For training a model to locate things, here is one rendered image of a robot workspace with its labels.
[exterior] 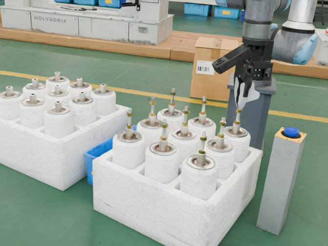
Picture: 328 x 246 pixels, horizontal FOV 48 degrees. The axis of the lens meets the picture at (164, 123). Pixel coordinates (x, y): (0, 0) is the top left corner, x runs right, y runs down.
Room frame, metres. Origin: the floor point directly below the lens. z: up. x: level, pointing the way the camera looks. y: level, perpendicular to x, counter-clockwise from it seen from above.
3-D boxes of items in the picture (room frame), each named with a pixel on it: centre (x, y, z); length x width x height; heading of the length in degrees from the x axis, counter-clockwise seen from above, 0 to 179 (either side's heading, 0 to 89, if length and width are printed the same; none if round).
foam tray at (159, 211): (0.99, -0.06, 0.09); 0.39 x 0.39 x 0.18; 59
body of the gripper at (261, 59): (1.04, -0.25, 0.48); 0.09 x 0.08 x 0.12; 105
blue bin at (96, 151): (1.17, 0.15, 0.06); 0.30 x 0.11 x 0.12; 150
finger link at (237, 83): (1.06, -0.24, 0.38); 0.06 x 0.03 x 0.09; 105
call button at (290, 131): (0.91, -0.35, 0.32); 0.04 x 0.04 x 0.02
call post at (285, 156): (0.91, -0.35, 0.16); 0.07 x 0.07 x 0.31; 59
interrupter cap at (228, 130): (1.04, -0.23, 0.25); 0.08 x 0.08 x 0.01
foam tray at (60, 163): (1.27, 0.40, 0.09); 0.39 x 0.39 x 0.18; 62
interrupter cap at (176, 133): (0.99, -0.06, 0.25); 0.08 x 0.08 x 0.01
